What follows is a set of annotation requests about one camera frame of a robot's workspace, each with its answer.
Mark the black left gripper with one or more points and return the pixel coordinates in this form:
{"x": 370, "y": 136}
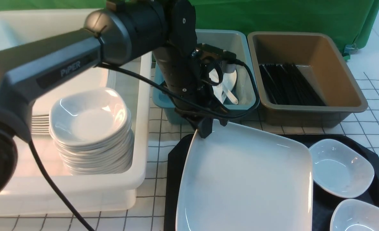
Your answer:
{"x": 185, "y": 76}

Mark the large white square plate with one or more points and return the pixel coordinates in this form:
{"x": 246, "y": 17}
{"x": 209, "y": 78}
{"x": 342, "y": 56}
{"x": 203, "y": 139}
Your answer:
{"x": 244, "y": 179}

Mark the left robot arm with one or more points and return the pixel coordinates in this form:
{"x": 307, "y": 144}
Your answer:
{"x": 21, "y": 84}

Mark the pile of white spoons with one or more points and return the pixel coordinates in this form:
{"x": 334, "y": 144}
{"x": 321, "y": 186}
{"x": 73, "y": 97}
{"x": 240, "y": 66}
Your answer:
{"x": 224, "y": 90}

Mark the bundle of black chopsticks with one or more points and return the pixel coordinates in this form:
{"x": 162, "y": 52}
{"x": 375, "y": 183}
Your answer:
{"x": 286, "y": 85}

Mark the blue-grey plastic bin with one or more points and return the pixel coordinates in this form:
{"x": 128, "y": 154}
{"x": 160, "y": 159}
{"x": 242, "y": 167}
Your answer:
{"x": 229, "y": 40}

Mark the olive-brown plastic bin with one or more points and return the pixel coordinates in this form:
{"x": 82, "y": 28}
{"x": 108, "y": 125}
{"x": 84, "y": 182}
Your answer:
{"x": 321, "y": 63}

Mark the stack of white bowls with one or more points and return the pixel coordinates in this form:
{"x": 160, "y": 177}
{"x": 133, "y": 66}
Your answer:
{"x": 92, "y": 132}

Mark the stack of white square plates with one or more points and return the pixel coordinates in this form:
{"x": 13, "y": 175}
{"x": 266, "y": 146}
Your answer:
{"x": 41, "y": 123}

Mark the white shallow bowl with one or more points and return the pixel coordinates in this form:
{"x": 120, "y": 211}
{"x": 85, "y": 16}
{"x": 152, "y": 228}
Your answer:
{"x": 355, "y": 215}
{"x": 339, "y": 170}

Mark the metal binder clip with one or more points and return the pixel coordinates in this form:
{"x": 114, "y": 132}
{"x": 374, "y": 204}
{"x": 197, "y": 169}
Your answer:
{"x": 350, "y": 49}

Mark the green cloth backdrop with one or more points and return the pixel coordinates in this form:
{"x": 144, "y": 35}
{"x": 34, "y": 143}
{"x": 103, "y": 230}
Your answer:
{"x": 288, "y": 16}

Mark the black serving tray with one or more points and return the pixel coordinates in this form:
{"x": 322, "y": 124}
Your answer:
{"x": 324, "y": 203}

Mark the large white plastic tub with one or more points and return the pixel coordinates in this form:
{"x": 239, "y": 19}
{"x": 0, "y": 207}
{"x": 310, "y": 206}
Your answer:
{"x": 27, "y": 193}

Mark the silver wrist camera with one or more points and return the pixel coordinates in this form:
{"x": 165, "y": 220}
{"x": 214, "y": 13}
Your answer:
{"x": 209, "y": 55}

